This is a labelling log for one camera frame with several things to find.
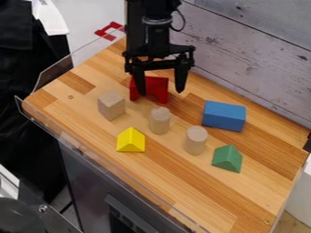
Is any green triangular roof block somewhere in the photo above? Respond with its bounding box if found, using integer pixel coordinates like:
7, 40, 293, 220
210, 144, 245, 174

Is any blue rectangular block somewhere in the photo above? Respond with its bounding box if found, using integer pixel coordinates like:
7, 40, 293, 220
200, 100, 248, 133

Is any natural wooden cylinder block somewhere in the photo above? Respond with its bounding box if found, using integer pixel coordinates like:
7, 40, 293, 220
183, 125, 209, 157
147, 106, 173, 136

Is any red arch block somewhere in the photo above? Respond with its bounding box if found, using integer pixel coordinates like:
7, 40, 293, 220
127, 76, 171, 105

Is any yellow triangular roof block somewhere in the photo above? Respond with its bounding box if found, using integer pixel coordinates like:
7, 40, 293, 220
115, 127, 147, 153

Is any natural wooden cube block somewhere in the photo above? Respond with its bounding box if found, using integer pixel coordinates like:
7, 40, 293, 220
95, 91, 126, 122

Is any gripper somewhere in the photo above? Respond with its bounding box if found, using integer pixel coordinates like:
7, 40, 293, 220
121, 16, 197, 96

